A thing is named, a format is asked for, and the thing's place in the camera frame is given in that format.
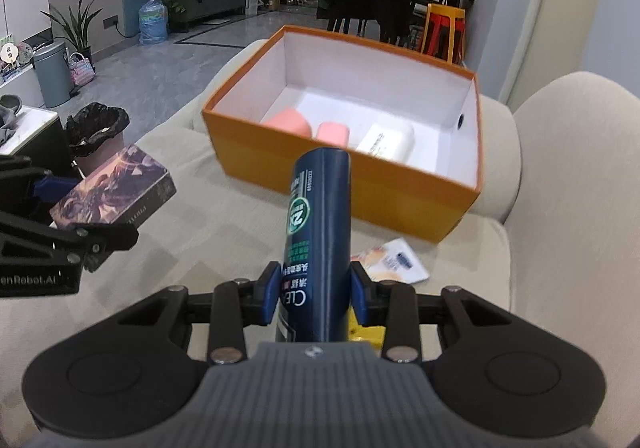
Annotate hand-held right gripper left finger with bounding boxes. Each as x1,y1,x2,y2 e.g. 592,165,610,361
119,261,282,365

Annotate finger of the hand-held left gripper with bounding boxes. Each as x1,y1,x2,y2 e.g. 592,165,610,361
0,211,140,275
0,155,77,208

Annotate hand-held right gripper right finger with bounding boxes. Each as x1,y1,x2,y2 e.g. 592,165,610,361
350,262,515,365

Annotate art printed card box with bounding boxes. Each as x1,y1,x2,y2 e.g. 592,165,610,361
49,144,177,229

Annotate dark blue bottle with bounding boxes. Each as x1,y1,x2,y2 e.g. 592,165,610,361
274,147,352,344

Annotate orange cardboard box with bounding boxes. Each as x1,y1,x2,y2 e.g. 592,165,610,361
201,26,485,244

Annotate white long plastic case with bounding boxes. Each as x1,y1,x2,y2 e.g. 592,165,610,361
355,123,416,162

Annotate small pink bottle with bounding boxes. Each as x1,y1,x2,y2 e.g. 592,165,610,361
316,121,350,147

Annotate large pink bottle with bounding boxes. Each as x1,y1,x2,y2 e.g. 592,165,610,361
262,108,312,136

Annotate white cream tube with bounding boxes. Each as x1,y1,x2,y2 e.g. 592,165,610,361
350,237,431,285

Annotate pink trash bin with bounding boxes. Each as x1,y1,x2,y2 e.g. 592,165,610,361
75,133,126,179

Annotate black side table white top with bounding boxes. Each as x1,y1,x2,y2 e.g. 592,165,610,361
0,106,81,179

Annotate pink bin black bag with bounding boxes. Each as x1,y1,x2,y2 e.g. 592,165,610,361
65,102,131,159

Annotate grey cloth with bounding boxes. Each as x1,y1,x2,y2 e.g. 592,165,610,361
0,95,23,144

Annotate beige sofa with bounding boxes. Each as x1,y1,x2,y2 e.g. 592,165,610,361
0,38,640,448

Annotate grey pedal bin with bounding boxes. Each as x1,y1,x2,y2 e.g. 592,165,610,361
32,39,76,109

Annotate pink woven handbag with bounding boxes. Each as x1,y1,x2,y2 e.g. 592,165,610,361
67,51,97,88

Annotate long-leaf potted plant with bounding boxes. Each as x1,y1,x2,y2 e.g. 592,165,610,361
42,0,111,74

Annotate blue water jug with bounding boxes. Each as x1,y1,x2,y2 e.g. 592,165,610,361
138,0,170,46

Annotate red plastic stool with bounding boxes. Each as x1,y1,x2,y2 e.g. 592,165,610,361
427,13,463,64

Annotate orange and red stools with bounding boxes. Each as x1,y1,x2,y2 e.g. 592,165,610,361
420,3,468,66

